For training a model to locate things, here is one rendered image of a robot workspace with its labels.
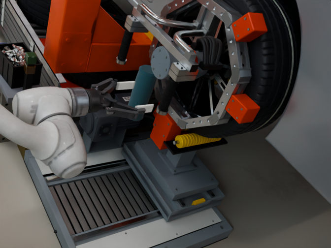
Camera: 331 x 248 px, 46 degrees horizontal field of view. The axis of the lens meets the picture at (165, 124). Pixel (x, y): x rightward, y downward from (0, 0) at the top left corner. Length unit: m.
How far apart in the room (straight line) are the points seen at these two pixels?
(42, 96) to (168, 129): 0.76
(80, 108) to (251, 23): 0.64
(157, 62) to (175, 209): 0.77
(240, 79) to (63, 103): 0.63
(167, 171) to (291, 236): 0.85
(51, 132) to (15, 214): 0.97
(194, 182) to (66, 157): 1.09
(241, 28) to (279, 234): 1.34
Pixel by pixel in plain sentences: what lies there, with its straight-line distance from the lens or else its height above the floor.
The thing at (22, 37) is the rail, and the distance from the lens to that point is 2.58.
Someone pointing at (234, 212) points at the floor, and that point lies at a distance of 2.32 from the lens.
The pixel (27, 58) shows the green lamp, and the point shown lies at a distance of 1.74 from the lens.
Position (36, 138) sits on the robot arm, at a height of 0.87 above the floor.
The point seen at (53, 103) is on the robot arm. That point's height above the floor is 0.87.
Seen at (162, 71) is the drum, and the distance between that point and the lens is 1.51.
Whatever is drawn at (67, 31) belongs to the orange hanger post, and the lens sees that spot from 1.80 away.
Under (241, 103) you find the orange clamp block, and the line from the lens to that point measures 1.42.
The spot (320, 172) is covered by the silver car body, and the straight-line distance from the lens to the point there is 1.44.
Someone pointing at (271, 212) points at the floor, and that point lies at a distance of 2.47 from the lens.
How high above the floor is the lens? 1.54
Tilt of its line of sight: 35 degrees down
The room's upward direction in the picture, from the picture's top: 22 degrees clockwise
